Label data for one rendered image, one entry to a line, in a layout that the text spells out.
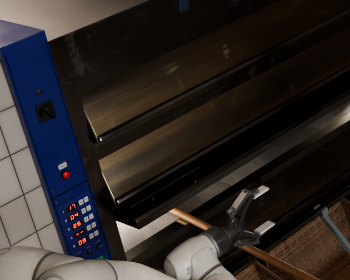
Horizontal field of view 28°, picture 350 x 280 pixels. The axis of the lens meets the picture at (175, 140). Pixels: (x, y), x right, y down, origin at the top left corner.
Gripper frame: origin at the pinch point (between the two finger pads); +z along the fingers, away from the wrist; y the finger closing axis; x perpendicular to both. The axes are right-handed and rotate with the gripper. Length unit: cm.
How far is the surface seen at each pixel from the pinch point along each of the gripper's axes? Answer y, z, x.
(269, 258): 28.6, 5.4, -9.4
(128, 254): 31, -23, -59
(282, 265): 28.7, 5.2, -2.9
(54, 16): -61, -15, -80
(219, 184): 31, 33, -66
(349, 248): 46, 43, -6
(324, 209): 32, 44, -16
